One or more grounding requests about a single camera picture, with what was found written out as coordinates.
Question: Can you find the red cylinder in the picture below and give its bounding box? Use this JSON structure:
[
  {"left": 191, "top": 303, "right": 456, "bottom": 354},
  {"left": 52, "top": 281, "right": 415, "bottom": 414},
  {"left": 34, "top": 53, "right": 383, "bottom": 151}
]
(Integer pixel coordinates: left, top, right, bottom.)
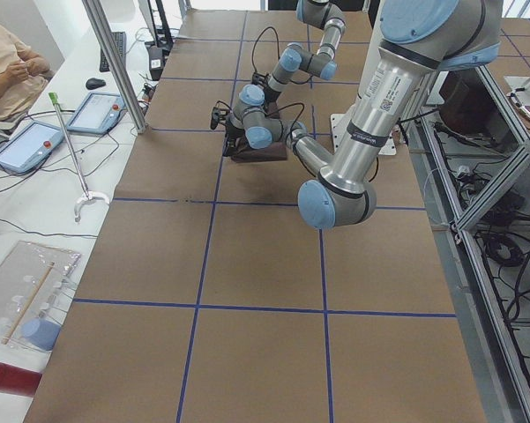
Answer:
[{"left": 0, "top": 362, "right": 42, "bottom": 397}]

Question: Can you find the dark brown t-shirt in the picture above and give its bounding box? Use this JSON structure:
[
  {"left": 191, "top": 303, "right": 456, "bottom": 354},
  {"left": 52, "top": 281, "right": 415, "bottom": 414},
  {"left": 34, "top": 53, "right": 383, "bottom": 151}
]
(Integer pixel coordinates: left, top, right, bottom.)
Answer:
[{"left": 226, "top": 101, "right": 287, "bottom": 163}]

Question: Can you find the black computer mouse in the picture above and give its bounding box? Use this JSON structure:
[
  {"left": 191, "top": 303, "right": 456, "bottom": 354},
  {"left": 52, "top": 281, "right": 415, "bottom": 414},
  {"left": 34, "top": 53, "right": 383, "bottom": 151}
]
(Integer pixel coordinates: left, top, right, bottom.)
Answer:
[{"left": 86, "top": 78, "right": 106, "bottom": 90}]

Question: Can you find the black keyboard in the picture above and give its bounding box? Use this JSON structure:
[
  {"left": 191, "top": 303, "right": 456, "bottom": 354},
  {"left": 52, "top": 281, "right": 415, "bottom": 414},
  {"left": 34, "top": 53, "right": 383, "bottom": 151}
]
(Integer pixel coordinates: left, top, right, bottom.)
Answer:
[{"left": 99, "top": 31, "right": 128, "bottom": 73}]

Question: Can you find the wooden stick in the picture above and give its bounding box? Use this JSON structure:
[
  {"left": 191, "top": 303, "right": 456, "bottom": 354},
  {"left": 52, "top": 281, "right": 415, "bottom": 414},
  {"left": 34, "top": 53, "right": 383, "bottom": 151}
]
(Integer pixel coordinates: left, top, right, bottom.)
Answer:
[{"left": 1, "top": 262, "right": 55, "bottom": 345}]

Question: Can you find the aluminium frame post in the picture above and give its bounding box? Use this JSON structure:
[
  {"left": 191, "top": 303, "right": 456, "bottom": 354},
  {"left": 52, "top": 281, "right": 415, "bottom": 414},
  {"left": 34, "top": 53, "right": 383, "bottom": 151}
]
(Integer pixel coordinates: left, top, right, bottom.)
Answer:
[{"left": 82, "top": 0, "right": 146, "bottom": 134}]

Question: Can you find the seated person in beige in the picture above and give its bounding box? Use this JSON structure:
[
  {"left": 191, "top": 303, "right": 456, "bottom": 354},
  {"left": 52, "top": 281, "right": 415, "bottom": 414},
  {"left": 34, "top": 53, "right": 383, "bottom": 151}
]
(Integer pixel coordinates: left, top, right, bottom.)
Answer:
[{"left": 0, "top": 25, "right": 51, "bottom": 122}]

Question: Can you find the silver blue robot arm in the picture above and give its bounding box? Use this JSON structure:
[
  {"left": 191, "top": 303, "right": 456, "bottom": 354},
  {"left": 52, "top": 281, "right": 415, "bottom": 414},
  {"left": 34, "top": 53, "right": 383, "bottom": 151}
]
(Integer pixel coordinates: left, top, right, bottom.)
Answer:
[
  {"left": 211, "top": 1, "right": 503, "bottom": 229},
  {"left": 263, "top": 1, "right": 346, "bottom": 104}
]

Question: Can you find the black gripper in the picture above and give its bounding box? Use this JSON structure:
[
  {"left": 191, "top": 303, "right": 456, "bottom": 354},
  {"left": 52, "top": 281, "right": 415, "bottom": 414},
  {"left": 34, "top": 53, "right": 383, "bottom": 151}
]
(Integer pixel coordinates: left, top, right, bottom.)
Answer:
[
  {"left": 222, "top": 123, "right": 244, "bottom": 157},
  {"left": 264, "top": 86, "right": 282, "bottom": 104}
]

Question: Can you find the far teach pendant tablet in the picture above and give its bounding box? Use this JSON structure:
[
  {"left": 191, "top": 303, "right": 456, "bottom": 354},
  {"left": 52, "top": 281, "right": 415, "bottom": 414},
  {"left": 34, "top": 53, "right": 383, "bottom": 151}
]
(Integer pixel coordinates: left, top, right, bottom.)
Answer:
[{"left": 66, "top": 93, "right": 125, "bottom": 135}]

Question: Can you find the clear plastic bag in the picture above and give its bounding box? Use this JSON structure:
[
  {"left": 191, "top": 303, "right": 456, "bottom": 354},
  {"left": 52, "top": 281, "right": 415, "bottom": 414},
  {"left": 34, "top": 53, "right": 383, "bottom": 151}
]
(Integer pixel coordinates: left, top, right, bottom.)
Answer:
[{"left": 0, "top": 241, "right": 81, "bottom": 352}]

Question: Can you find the near teach pendant tablet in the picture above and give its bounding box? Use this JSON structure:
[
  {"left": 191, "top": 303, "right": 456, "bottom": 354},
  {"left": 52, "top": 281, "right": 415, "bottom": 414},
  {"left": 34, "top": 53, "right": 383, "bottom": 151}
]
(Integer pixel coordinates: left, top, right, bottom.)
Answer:
[{"left": 0, "top": 122, "right": 64, "bottom": 174}]

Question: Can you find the blue plastic cup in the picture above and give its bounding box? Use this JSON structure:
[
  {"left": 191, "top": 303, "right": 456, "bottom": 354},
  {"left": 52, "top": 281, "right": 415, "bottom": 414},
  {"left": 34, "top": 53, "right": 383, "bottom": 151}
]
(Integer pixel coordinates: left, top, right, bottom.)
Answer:
[{"left": 21, "top": 318, "right": 61, "bottom": 351}]

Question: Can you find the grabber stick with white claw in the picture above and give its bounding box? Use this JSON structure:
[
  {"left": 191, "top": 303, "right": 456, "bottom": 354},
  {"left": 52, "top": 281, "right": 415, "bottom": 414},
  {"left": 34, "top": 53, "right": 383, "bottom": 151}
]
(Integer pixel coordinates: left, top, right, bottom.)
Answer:
[{"left": 48, "top": 92, "right": 110, "bottom": 223}]

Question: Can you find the teach pendant tablet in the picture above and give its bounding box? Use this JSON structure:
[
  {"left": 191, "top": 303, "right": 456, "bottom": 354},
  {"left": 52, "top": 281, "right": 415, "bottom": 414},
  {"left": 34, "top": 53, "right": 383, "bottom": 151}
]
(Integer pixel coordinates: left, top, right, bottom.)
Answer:
[
  {"left": 66, "top": 93, "right": 125, "bottom": 135},
  {"left": 0, "top": 122, "right": 64, "bottom": 174}
]

